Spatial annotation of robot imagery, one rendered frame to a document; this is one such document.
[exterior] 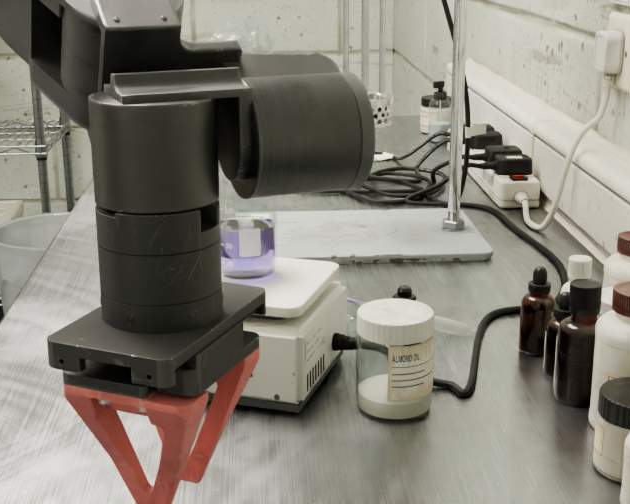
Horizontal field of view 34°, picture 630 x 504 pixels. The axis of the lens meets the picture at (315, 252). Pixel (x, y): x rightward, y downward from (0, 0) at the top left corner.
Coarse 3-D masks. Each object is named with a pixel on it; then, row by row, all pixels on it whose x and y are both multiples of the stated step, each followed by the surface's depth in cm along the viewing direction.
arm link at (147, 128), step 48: (96, 96) 46; (144, 96) 44; (192, 96) 45; (240, 96) 46; (96, 144) 46; (144, 144) 44; (192, 144) 45; (240, 144) 47; (96, 192) 47; (144, 192) 45; (192, 192) 46
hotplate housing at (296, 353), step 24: (336, 288) 88; (312, 312) 82; (336, 312) 87; (264, 336) 79; (288, 336) 79; (312, 336) 80; (336, 336) 86; (264, 360) 79; (288, 360) 79; (312, 360) 81; (336, 360) 89; (216, 384) 81; (264, 384) 80; (288, 384) 79; (312, 384) 82; (288, 408) 80
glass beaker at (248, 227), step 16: (224, 192) 81; (224, 208) 82; (240, 208) 81; (256, 208) 82; (272, 208) 83; (224, 224) 82; (240, 224) 82; (256, 224) 82; (272, 224) 83; (224, 240) 83; (240, 240) 82; (256, 240) 82; (272, 240) 83; (224, 256) 83; (240, 256) 82; (256, 256) 83; (272, 256) 84; (224, 272) 84; (240, 272) 83; (256, 272) 83; (272, 272) 84
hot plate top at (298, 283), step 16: (288, 272) 86; (304, 272) 86; (320, 272) 86; (336, 272) 87; (272, 288) 82; (288, 288) 82; (304, 288) 82; (320, 288) 83; (272, 304) 79; (288, 304) 79; (304, 304) 79
